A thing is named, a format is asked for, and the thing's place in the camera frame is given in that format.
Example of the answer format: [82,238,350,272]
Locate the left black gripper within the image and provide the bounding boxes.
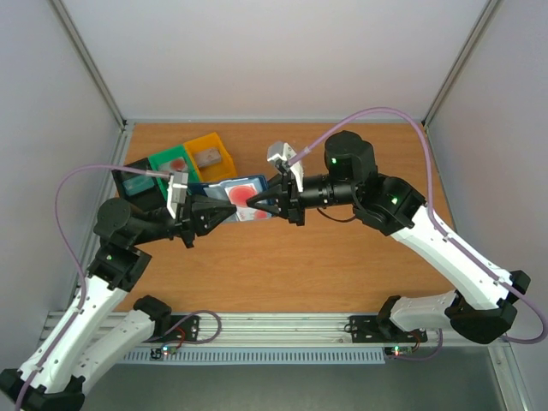
[133,193,239,248]

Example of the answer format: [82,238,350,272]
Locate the blue card holder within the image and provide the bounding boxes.
[189,175,266,223]

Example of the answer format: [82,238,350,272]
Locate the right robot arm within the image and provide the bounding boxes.
[247,131,530,344]

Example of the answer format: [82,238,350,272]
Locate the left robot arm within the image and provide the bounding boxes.
[1,194,236,410]

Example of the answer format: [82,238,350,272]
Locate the red white card in bin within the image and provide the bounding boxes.
[156,157,190,174]

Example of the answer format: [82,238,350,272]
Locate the card in yellow bin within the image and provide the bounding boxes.
[194,147,223,169]

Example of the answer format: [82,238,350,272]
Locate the teal card in black bin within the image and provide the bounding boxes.
[122,175,154,197]

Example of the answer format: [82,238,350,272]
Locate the yellow plastic bin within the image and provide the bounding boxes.
[183,132,238,182]

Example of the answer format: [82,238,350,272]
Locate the black plastic bin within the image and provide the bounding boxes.
[111,170,166,211]

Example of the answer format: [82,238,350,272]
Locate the green plastic bin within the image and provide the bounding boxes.
[147,145,201,184]

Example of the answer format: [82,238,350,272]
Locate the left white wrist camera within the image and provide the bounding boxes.
[166,171,188,219]

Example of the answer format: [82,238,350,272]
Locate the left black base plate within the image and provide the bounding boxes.
[146,315,200,343]

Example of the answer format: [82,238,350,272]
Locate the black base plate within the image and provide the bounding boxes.
[146,315,200,343]
[343,315,428,343]

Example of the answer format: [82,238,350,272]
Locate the aluminium front rail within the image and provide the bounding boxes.
[39,311,509,348]

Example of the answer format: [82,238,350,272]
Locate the grey slotted cable duct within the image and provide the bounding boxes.
[120,347,384,366]

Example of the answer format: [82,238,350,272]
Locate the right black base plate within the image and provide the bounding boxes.
[343,315,428,343]

